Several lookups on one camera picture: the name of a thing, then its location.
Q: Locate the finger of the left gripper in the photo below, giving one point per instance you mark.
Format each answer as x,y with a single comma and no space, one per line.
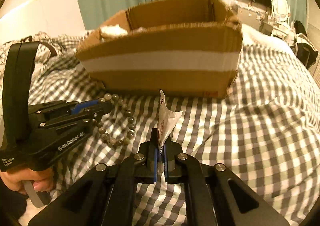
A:
60,108
95,111

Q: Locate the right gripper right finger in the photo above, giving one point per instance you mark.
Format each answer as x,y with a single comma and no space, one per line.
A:
214,195

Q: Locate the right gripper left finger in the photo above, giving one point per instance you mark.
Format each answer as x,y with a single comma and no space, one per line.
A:
105,195

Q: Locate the white red paper sachet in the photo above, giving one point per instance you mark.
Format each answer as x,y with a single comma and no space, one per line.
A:
167,120

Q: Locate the white lace cloth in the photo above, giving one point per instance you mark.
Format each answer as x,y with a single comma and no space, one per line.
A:
111,31

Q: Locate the person's hand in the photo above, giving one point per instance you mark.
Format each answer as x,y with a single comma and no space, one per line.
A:
43,181

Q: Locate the floral duvet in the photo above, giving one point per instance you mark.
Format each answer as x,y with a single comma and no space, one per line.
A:
40,45

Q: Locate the grey checked bed sheet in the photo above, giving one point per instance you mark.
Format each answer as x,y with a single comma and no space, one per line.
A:
266,130

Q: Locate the brown cardboard box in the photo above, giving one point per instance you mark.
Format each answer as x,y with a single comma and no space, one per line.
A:
182,47

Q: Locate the cream knitted blanket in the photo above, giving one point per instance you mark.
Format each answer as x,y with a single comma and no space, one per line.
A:
253,37

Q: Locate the chair with clothes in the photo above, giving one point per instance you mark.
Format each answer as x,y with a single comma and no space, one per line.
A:
302,46

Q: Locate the white dressing table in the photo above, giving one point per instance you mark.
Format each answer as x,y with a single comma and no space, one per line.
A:
276,30

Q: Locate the grey mini fridge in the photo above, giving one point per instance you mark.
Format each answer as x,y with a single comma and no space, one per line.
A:
249,17

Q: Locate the white oval vanity mirror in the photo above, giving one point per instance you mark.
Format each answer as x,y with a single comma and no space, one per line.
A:
281,11

